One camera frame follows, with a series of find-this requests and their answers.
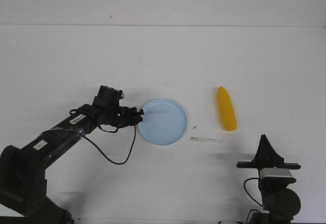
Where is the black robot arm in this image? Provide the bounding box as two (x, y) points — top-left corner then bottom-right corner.
(236, 134), (301, 223)
(1, 86), (144, 223)

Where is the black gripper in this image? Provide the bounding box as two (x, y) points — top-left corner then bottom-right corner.
(92, 86), (144, 129)
(236, 134), (301, 170)

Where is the yellow corn cob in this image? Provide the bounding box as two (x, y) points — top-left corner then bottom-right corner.
(216, 87), (237, 131)

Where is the horizontal tape strip on table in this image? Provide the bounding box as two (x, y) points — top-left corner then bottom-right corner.
(190, 137), (223, 143)

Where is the light blue round plate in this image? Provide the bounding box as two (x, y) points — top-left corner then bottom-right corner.
(138, 98), (188, 146)

